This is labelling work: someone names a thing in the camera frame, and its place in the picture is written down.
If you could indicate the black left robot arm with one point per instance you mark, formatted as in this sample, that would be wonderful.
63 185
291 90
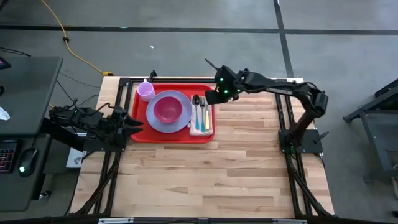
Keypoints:
84 119

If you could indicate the black office desk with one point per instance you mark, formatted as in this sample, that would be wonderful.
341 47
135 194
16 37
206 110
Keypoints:
28 93

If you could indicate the silver metal bracket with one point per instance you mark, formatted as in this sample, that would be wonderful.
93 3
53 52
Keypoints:
115 221
289 221

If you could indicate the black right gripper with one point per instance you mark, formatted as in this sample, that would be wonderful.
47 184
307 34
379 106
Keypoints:
228 81

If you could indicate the magenta plastic bowl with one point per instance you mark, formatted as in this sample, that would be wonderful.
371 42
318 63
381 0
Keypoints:
168 109

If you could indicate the black aluminium table frame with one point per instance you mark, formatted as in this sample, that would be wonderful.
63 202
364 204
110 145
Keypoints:
124 82

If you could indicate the white cardboard box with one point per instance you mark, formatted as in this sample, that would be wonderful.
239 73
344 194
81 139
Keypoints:
74 160

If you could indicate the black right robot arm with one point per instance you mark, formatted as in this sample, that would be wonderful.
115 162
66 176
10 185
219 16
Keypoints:
280 87

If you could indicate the lavender round plate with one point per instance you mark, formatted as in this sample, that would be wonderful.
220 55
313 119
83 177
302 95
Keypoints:
155 123

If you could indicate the black metal cart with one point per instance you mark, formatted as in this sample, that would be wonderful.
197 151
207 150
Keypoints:
370 107

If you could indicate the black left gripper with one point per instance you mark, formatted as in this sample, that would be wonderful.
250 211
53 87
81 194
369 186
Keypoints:
119 124

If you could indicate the white crumpled tissue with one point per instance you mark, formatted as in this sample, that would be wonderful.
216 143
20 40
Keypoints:
3 114

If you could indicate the red plastic tray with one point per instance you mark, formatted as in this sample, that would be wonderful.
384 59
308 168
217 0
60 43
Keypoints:
171 138

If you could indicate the black computer mouse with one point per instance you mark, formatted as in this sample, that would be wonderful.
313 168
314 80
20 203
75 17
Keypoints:
27 161

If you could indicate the beige cloth napkin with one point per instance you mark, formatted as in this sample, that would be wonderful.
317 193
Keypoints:
193 133

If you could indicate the backlit computer keyboard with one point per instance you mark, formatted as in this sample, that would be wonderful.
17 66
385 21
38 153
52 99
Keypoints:
7 158

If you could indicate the lilac plastic cup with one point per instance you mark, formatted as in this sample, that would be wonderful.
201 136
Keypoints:
145 91

